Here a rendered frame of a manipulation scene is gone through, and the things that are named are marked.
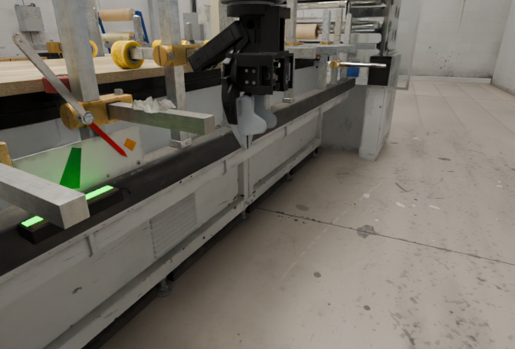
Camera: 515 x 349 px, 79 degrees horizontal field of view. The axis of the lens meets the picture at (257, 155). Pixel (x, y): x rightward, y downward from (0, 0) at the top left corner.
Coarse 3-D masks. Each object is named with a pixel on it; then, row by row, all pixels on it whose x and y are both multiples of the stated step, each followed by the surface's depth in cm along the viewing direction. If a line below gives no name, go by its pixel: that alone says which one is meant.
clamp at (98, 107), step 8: (104, 96) 66; (112, 96) 66; (120, 96) 66; (128, 96) 67; (64, 104) 59; (80, 104) 59; (88, 104) 60; (96, 104) 61; (104, 104) 63; (64, 112) 59; (72, 112) 58; (96, 112) 61; (104, 112) 63; (64, 120) 60; (72, 120) 59; (96, 120) 62; (104, 120) 63; (112, 120) 65; (72, 128) 59; (88, 128) 61
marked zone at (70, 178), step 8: (72, 152) 59; (80, 152) 60; (72, 160) 59; (80, 160) 60; (64, 168) 58; (72, 168) 59; (64, 176) 58; (72, 176) 59; (64, 184) 58; (72, 184) 60
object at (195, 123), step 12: (60, 96) 72; (108, 108) 63; (120, 108) 61; (132, 108) 60; (132, 120) 61; (144, 120) 59; (156, 120) 58; (168, 120) 56; (180, 120) 55; (192, 120) 53; (204, 120) 52; (192, 132) 54; (204, 132) 53
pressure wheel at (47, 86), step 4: (60, 76) 70; (64, 76) 70; (44, 80) 67; (60, 80) 67; (64, 80) 67; (68, 80) 68; (44, 84) 68; (48, 84) 67; (64, 84) 68; (68, 84) 68; (44, 88) 68; (48, 88) 68; (52, 88) 67; (68, 88) 68; (48, 92) 68; (52, 92) 68; (56, 92) 68
